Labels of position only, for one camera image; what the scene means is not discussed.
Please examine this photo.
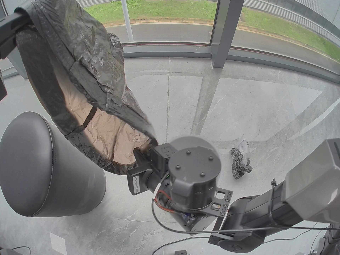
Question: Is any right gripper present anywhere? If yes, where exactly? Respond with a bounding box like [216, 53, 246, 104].
[126, 143, 173, 196]

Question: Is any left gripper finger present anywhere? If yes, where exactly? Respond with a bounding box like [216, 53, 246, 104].
[0, 31, 18, 59]
[0, 13, 33, 34]

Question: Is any black plastic bag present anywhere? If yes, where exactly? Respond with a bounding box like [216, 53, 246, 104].
[15, 0, 160, 175]

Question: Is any crumpled black plastic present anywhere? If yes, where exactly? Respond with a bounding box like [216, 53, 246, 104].
[231, 148, 253, 180]

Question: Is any dark grey round chair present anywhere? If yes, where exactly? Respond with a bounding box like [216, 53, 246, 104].
[0, 111, 107, 218]

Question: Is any window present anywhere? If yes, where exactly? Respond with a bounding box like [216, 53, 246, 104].
[0, 0, 340, 84]

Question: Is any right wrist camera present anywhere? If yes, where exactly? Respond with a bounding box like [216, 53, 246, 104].
[151, 143, 176, 179]

